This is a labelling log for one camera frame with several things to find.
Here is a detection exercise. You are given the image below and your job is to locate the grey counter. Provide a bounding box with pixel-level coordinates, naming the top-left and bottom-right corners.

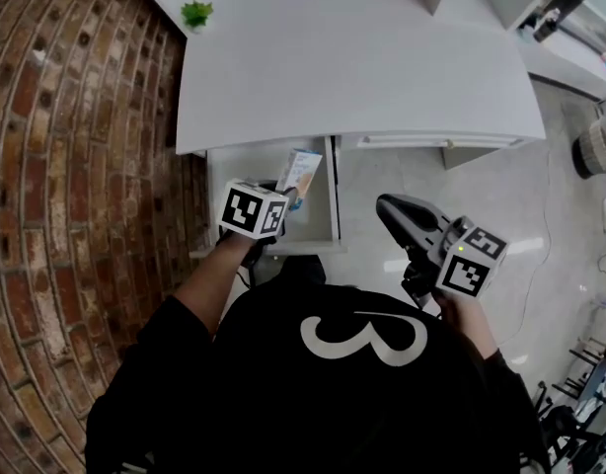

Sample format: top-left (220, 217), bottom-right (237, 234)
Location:
top-left (512, 22), bottom-right (606, 102)

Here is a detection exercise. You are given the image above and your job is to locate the person's left forearm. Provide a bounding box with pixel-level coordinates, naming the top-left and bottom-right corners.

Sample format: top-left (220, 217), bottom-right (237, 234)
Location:
top-left (172, 232), bottom-right (259, 338)

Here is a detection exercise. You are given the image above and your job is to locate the person in black shirt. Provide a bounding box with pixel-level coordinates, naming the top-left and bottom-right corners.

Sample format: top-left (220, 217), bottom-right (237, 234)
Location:
top-left (85, 254), bottom-right (551, 474)

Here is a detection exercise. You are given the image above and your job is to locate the person's right forearm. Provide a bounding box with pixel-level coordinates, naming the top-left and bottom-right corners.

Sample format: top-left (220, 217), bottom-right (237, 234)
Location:
top-left (434, 291), bottom-right (499, 360)

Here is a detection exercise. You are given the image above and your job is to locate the glass window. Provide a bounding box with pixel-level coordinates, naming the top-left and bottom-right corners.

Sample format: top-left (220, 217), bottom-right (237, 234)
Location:
top-left (559, 0), bottom-right (606, 56)

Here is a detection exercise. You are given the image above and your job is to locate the woven basket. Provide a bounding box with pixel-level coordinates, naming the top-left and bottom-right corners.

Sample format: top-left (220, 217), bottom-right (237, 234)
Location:
top-left (571, 118), bottom-right (606, 180)

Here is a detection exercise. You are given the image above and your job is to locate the white desk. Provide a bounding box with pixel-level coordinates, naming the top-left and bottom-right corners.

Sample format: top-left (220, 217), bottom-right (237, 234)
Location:
top-left (124, 0), bottom-right (547, 170)

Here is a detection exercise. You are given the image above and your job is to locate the small green potted plant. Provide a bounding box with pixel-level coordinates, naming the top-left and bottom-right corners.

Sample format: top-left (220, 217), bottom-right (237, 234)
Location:
top-left (180, 0), bottom-right (215, 35)

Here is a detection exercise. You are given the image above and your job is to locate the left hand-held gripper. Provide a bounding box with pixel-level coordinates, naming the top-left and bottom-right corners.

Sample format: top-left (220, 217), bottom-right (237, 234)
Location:
top-left (217, 178), bottom-right (305, 242)

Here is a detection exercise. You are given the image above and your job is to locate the light blue product box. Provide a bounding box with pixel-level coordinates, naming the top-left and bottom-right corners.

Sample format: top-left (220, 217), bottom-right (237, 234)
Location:
top-left (275, 148), bottom-right (324, 211)

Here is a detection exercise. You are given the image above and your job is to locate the dark bottle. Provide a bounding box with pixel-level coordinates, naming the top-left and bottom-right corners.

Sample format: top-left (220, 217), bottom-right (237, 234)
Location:
top-left (533, 8), bottom-right (564, 43)

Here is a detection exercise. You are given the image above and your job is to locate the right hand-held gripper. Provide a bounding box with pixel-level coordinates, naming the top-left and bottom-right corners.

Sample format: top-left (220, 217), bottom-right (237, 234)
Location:
top-left (375, 193), bottom-right (509, 310)

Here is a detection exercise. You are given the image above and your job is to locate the white floor cable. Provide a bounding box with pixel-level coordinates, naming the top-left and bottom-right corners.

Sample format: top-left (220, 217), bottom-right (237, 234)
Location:
top-left (497, 148), bottom-right (554, 350)

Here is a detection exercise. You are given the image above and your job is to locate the small white drawer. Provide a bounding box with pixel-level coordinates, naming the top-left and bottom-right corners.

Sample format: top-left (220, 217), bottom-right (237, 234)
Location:
top-left (206, 135), bottom-right (348, 256)

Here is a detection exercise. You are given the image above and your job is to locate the black metal stand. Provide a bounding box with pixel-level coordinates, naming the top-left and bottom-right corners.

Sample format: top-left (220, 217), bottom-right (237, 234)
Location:
top-left (532, 333), bottom-right (606, 474)

